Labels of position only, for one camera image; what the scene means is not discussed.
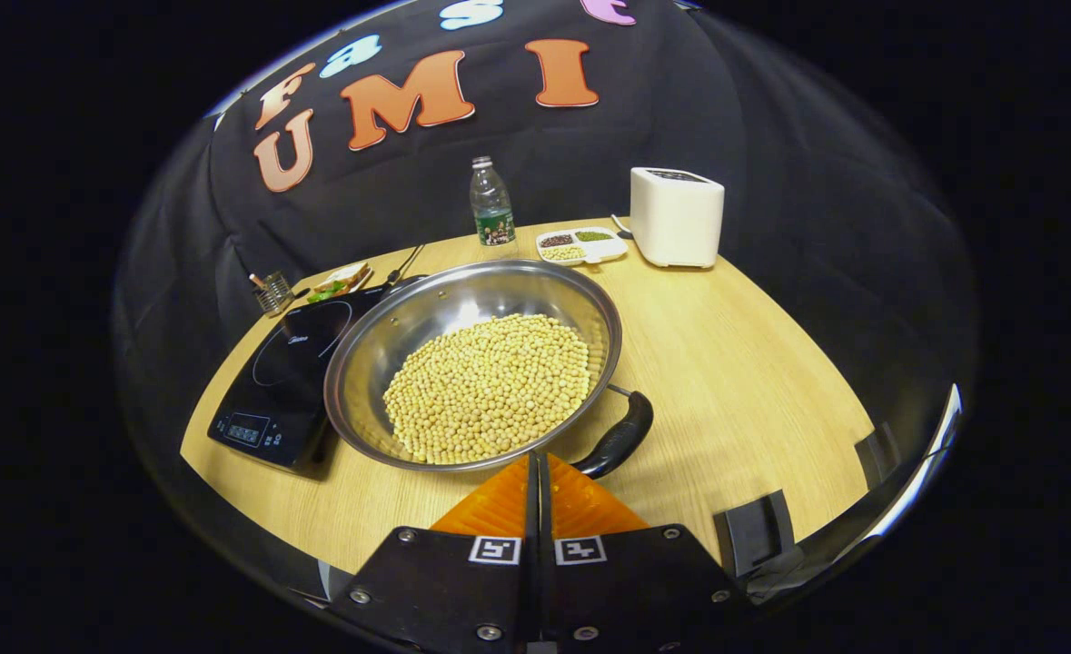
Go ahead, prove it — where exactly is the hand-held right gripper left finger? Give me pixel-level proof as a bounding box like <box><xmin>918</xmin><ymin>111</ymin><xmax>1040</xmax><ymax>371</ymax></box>
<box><xmin>328</xmin><ymin>452</ymin><xmax>540</xmax><ymax>654</ymax></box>

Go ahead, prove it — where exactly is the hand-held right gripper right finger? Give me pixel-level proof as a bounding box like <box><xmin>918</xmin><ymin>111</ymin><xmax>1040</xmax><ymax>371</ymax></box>
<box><xmin>540</xmin><ymin>452</ymin><xmax>745</xmax><ymax>654</ymax></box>

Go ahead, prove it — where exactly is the black induction cooktop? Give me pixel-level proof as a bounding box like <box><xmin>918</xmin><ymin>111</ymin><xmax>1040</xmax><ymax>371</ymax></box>
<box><xmin>207</xmin><ymin>275</ymin><xmax>427</xmax><ymax>478</ymax></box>

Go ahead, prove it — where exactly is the stainless steel pot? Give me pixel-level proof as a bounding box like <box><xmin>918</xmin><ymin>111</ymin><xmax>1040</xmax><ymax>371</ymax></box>
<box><xmin>323</xmin><ymin>259</ymin><xmax>655</xmax><ymax>481</ymax></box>

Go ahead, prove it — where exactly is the pile of soybeans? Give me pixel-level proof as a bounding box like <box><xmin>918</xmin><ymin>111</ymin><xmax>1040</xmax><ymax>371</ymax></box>
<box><xmin>382</xmin><ymin>313</ymin><xmax>592</xmax><ymax>466</ymax></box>

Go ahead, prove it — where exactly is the sandwich with lettuce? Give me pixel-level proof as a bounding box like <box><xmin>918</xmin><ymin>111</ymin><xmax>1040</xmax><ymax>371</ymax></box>
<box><xmin>308</xmin><ymin>263</ymin><xmax>372</xmax><ymax>303</ymax></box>

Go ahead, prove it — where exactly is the white divided dish of beans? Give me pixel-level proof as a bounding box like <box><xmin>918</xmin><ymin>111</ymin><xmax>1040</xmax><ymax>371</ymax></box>
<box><xmin>536</xmin><ymin>227</ymin><xmax>629</xmax><ymax>266</ymax></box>

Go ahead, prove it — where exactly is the white toaster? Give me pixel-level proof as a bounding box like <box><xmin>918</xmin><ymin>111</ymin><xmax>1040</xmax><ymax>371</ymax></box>
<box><xmin>630</xmin><ymin>166</ymin><xmax>726</xmax><ymax>269</ymax></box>

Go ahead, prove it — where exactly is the clear plastic water bottle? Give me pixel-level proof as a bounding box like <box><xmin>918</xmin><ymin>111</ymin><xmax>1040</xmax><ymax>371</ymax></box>
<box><xmin>470</xmin><ymin>155</ymin><xmax>516</xmax><ymax>247</ymax></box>

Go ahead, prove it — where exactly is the black backdrop cloth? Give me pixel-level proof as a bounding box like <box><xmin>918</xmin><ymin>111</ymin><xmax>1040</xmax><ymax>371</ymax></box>
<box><xmin>110</xmin><ymin>0</ymin><xmax>981</xmax><ymax>564</ymax></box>

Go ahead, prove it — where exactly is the black bracket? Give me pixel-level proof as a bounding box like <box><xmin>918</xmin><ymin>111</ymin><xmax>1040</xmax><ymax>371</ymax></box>
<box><xmin>855</xmin><ymin>422</ymin><xmax>901</xmax><ymax>487</ymax></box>
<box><xmin>715</xmin><ymin>490</ymin><xmax>798</xmax><ymax>578</ymax></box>

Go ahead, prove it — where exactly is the black power cable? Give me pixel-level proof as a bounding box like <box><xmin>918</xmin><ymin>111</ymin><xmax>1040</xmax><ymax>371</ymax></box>
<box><xmin>385</xmin><ymin>243</ymin><xmax>427</xmax><ymax>287</ymax></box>

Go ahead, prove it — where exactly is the wire mesh utensil holder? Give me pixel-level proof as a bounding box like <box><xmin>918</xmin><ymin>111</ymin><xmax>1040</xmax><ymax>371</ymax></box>
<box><xmin>250</xmin><ymin>270</ymin><xmax>295</xmax><ymax>317</ymax></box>

